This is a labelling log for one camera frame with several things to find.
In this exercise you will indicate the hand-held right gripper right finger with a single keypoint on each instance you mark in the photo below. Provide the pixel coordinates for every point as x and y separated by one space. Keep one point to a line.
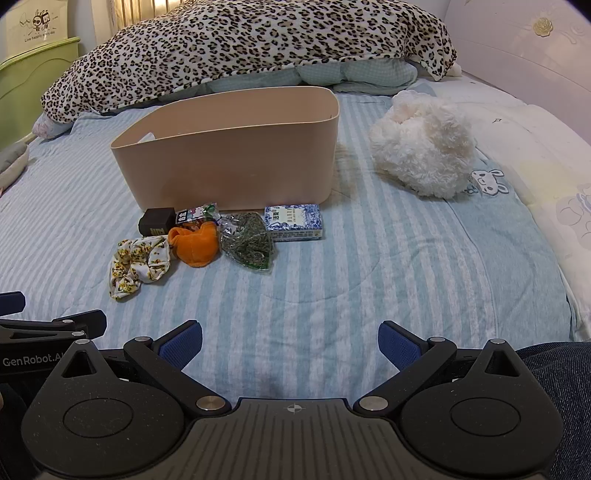
398 347

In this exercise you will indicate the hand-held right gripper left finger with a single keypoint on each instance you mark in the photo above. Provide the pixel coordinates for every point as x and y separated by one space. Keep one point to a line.
181 347

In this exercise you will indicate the teal checked quilt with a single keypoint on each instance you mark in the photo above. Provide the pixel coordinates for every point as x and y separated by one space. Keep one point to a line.
369 74

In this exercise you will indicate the beige plastic storage bin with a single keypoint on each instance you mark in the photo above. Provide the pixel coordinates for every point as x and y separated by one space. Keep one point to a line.
231 161

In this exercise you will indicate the clear bag of dried herbs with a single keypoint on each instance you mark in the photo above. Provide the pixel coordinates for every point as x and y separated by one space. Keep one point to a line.
247 242

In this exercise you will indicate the white printed quilt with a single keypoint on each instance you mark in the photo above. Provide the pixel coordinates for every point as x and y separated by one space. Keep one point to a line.
545 152

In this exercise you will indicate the beige curtain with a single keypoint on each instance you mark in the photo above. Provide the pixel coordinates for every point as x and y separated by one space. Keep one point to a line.
138 14

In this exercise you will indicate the orange plush toy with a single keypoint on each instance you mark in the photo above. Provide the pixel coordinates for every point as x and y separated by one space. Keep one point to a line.
196 247

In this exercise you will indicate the blue and white patterned box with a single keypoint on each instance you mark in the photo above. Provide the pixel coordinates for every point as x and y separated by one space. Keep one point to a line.
293 219

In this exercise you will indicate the small black box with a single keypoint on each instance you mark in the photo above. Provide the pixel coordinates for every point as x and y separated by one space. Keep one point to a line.
154 222

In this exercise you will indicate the blue striped bed sheet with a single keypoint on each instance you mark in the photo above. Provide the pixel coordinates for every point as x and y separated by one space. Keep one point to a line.
323 286

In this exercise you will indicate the green wooden bed frame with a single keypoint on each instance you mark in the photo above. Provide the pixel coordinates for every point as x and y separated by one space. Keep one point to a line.
23 87

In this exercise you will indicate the grey cloth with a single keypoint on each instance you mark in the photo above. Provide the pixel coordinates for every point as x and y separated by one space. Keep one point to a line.
11 166

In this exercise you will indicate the person's leg in jeans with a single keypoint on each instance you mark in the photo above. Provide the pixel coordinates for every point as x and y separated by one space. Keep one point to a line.
568 397

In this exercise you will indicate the colourful snack packet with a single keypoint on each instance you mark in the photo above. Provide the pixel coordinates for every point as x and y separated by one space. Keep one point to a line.
197 213

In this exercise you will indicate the leopard print blanket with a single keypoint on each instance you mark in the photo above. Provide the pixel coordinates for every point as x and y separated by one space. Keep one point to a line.
231 41

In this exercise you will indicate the pale patterned pillow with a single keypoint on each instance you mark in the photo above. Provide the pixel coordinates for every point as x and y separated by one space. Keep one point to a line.
48 127

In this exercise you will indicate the floral fabric scrunchie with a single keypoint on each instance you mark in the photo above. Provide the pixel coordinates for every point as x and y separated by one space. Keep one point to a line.
138 264

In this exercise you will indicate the white fluffy plush toy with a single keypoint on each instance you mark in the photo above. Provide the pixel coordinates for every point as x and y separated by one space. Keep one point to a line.
425 143

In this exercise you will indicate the cartoon wall sticker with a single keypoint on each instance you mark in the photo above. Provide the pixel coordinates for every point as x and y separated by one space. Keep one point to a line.
37 24

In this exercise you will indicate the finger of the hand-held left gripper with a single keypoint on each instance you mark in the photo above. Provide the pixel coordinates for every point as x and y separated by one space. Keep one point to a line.
11 303
60 323

